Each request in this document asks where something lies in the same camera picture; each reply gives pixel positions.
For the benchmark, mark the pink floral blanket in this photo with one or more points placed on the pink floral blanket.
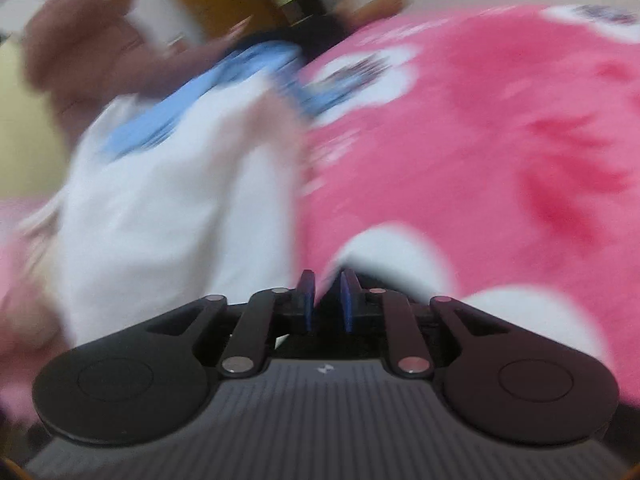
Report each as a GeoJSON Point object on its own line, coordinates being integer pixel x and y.
{"type": "Point", "coordinates": [475, 135]}

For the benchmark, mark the light blue garment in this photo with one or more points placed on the light blue garment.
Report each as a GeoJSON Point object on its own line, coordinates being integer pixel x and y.
{"type": "Point", "coordinates": [165, 115]}

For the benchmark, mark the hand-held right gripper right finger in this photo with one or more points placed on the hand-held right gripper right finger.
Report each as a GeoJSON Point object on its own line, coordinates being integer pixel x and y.
{"type": "Point", "coordinates": [346, 305]}

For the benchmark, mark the white garment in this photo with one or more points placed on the white garment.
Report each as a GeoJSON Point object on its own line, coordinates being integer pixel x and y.
{"type": "Point", "coordinates": [175, 220]}

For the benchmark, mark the pale pink quilt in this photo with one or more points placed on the pale pink quilt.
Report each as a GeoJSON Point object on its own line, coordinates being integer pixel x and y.
{"type": "Point", "coordinates": [20, 310]}

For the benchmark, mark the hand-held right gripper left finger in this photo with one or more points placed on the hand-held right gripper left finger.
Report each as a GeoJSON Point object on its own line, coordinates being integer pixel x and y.
{"type": "Point", "coordinates": [307, 305]}

